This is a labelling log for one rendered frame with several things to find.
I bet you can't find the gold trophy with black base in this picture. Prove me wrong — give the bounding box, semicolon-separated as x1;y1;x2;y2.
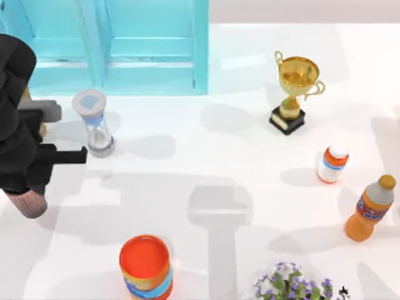
269;50;326;136

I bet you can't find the small orange and white bottle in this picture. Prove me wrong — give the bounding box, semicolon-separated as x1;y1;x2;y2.
316;144;350;184

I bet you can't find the orange can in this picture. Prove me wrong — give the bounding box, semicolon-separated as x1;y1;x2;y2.
118;234;174;300

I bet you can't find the light blue rack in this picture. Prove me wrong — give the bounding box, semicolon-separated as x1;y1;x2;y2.
0;0;209;97

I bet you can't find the tan wooden object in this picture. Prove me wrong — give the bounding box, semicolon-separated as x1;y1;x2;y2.
22;86;48;138

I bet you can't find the blue and grey hourglass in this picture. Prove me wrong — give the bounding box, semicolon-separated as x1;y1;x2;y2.
71;89;116;158

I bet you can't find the purple flower plant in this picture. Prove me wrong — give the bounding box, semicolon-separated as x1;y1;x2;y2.
252;261;351;300

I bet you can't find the tall orange bottle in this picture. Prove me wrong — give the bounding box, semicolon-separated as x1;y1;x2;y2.
343;174;397;243

